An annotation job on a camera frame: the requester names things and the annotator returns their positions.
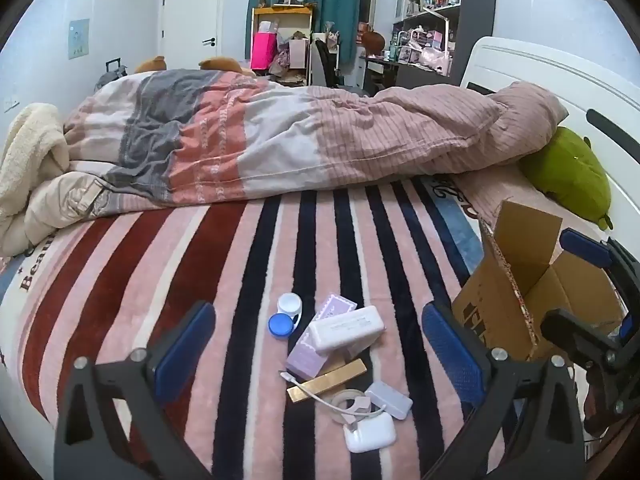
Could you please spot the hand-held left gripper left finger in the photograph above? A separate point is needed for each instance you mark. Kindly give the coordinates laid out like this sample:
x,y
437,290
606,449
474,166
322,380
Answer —
x,y
185,355

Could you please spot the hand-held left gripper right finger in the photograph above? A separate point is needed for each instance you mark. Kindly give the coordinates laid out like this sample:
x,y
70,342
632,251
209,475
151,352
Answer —
x,y
452,355

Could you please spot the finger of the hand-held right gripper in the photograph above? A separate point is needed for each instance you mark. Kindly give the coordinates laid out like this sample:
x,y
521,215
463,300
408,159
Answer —
x,y
575,332
585,249

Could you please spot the small lavender case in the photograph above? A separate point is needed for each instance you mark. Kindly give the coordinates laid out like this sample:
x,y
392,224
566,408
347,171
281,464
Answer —
x,y
392,400

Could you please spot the brown cardboard box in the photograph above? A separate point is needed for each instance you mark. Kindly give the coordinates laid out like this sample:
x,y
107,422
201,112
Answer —
x,y
505,280

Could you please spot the white and blue lens case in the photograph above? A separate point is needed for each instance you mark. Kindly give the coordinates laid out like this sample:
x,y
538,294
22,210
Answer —
x,y
282,325

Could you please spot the white rectangular case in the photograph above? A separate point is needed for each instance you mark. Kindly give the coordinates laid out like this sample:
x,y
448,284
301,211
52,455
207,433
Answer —
x,y
345,327

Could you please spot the white charging case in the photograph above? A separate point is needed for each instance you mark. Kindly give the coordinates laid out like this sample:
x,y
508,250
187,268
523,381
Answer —
x,y
370,435

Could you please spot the purple paper box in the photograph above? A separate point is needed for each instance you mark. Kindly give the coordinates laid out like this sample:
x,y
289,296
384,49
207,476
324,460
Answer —
x,y
305,360

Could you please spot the gold bar box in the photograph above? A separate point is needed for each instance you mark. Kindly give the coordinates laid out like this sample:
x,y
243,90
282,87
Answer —
x,y
330,377

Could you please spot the clear tape roll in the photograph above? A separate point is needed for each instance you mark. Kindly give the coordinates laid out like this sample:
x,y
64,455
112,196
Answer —
x,y
334,397

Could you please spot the red patterned pajama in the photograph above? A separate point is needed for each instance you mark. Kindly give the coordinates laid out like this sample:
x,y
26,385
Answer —
x,y
597,410

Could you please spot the green plush pillow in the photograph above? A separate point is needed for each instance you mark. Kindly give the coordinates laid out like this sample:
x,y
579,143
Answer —
x,y
565,170

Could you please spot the striped plush blanket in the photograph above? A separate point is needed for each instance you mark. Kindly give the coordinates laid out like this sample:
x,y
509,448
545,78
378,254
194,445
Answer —
x,y
150,270

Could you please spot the pink bed sheet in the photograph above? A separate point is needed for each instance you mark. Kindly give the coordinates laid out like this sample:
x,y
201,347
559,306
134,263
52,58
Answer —
x,y
500,190

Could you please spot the white headboard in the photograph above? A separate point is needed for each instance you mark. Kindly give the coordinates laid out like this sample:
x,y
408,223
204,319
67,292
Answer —
x,y
550,70

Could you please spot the beige quilt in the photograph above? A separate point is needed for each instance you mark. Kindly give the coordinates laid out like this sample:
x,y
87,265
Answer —
x,y
65,200

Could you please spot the pink grey striped duvet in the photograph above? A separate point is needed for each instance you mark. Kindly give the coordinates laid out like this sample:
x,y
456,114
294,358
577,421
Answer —
x,y
300,135

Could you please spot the cream fleece blanket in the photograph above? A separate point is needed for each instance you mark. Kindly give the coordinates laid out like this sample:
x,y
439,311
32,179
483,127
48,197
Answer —
x,y
30,150

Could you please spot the cluttered desk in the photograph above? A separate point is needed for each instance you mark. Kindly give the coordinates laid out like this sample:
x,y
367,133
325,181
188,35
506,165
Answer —
x,y
400,67

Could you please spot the black suitcase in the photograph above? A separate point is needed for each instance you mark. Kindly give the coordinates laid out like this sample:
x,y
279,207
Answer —
x,y
112,76

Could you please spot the brown plush toy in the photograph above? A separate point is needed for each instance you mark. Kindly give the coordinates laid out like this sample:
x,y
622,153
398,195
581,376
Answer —
x,y
222,64
150,64

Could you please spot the grey bookshelf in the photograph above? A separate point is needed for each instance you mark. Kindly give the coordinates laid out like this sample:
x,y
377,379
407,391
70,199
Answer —
x,y
430,0

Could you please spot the pink gift bag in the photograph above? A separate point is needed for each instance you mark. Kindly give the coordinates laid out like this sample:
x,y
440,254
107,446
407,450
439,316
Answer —
x,y
264,51

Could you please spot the black office chair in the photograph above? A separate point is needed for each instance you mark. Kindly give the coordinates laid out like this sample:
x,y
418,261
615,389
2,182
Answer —
x,y
325,62

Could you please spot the beige paper bag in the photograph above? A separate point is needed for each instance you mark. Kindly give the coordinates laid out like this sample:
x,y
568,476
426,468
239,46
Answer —
x,y
298,54

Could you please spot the white door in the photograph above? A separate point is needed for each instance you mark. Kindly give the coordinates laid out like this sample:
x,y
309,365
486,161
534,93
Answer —
x,y
190,15

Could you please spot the yellow wooden shelf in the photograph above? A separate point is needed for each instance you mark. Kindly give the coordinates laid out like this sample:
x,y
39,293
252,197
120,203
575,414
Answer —
x,y
285,11

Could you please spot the blue wall poster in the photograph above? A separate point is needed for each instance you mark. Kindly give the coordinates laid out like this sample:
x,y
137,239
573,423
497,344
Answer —
x,y
79,39

